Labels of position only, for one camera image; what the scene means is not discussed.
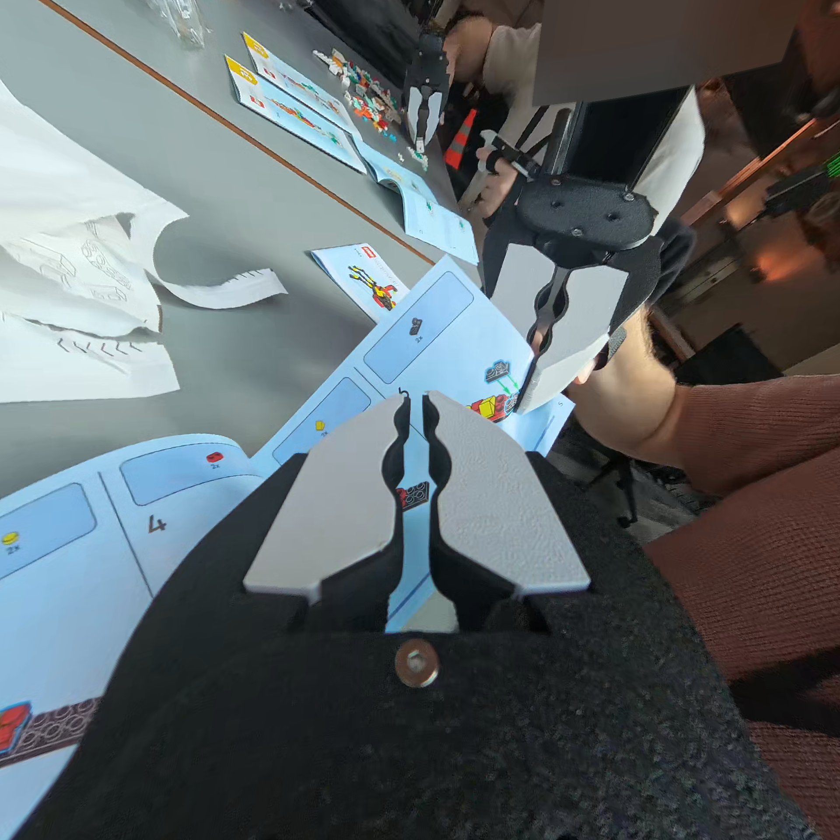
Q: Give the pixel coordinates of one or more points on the torn white paper bag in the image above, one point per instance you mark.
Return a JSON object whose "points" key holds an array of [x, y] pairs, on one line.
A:
{"points": [[59, 197]]}

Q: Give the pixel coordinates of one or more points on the pile of pastel toy bricks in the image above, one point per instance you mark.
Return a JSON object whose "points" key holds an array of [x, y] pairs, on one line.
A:
{"points": [[367, 98]]}

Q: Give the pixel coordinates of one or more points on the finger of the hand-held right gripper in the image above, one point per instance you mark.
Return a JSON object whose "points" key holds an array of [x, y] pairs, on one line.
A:
{"points": [[581, 321], [518, 282]]}

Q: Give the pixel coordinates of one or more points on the small blue spider booklet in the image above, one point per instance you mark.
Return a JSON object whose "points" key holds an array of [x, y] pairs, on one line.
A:
{"points": [[358, 269]]}

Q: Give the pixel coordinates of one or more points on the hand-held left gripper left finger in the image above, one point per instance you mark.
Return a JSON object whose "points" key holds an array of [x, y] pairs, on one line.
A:
{"points": [[328, 512]]}

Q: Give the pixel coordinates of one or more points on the person's brown sweater torso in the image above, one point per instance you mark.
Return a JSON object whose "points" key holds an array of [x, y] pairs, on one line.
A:
{"points": [[774, 623]]}

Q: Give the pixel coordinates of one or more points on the orange traffic cone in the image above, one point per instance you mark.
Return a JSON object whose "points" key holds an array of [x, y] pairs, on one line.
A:
{"points": [[463, 141]]}

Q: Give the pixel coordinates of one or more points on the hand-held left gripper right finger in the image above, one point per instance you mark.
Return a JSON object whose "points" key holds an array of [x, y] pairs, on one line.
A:
{"points": [[505, 512]]}

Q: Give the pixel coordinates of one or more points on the black office chair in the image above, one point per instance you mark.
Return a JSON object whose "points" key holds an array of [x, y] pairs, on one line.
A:
{"points": [[610, 138]]}

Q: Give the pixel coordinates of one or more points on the person's right forearm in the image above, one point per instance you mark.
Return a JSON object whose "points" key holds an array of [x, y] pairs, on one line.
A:
{"points": [[761, 426]]}

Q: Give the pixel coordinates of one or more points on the grey desk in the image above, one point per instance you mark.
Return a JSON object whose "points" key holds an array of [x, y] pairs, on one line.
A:
{"points": [[164, 59], [229, 216]]}

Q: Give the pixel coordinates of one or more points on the person's right hand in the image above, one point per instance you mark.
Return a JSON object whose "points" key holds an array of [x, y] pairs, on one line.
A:
{"points": [[630, 400]]}

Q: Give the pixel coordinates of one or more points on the clear plastic bag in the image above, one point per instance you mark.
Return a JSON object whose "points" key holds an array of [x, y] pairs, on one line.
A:
{"points": [[177, 19]]}

